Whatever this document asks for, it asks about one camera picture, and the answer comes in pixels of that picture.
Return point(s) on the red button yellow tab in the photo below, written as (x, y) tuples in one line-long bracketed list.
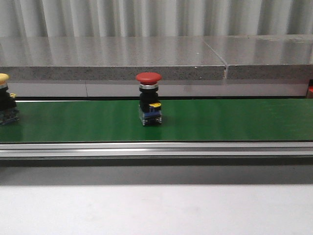
[(149, 103)]

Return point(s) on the green conveyor belt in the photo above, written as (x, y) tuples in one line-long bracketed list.
[(288, 119)]

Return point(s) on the grey speckled stone counter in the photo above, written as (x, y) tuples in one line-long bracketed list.
[(190, 66)]

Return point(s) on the yellow button at left edge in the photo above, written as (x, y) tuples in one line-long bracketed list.
[(8, 108)]

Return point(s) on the orange object at right edge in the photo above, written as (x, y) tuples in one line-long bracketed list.
[(310, 90)]

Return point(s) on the grey pleated curtain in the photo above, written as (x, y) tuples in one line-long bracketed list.
[(32, 18)]

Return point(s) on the aluminium conveyor frame rail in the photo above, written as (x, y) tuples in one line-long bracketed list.
[(158, 153)]

